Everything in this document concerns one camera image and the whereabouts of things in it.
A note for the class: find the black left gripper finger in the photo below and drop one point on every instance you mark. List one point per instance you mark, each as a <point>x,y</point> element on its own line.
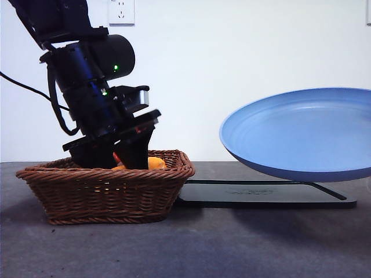
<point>136,153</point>
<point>92,157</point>

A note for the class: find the yellow corn cob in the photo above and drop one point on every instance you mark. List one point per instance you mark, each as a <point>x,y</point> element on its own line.
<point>156,163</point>

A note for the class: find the blue round plate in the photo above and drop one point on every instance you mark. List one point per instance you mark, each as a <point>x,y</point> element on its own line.
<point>290,139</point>

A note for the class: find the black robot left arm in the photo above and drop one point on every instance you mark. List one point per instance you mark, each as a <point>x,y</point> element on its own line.
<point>84,87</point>

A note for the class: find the brown wicker basket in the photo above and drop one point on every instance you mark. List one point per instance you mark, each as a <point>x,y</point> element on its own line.
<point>101,199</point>

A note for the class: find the orange carrot with green leaves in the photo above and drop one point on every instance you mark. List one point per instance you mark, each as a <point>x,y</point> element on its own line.
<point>116,157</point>

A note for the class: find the black flat tray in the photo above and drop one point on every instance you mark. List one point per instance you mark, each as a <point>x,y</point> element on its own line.
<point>261,199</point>

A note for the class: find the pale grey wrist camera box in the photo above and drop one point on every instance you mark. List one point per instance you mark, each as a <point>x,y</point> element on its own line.
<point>144,97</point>

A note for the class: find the white wall socket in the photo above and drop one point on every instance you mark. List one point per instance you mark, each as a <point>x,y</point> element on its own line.
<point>123,13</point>

